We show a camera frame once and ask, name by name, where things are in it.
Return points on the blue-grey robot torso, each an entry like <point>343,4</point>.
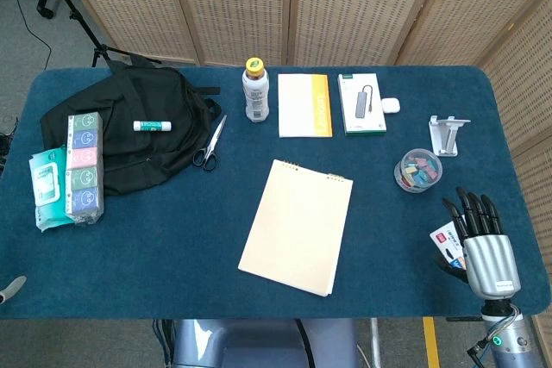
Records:
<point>259,344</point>

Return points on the white usb hub box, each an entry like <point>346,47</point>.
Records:
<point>361,103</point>

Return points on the white phone stand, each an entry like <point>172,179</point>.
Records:
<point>446,137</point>

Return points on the clear cup of clips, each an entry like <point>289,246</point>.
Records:
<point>417,170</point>

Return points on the blue felt table mat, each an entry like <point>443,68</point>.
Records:
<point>172,256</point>

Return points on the multicolour tissue pack bundle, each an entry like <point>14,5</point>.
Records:
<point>84,165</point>

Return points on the black backpack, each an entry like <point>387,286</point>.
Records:
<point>142,148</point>

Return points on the wicker folding screen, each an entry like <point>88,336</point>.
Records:
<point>353,6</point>

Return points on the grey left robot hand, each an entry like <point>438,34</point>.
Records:
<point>12,288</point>

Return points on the white bottle yellow cap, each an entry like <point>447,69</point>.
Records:
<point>255,96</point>

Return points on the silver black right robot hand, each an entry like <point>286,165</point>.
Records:
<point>491,260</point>

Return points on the white earbuds case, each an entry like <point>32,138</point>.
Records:
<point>390,105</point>

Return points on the correction tape blister pack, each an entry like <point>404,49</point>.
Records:
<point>446,243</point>

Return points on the white yellow notebook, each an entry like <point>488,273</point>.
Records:
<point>304,105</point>

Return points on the beige cover spiral notepad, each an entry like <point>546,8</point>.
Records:
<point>297,230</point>

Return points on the black tripod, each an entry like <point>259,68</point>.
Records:
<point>82,23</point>

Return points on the white green glue stick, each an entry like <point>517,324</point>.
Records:
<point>152,126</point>

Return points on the green wet wipes pack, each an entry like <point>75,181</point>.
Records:
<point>47,187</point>

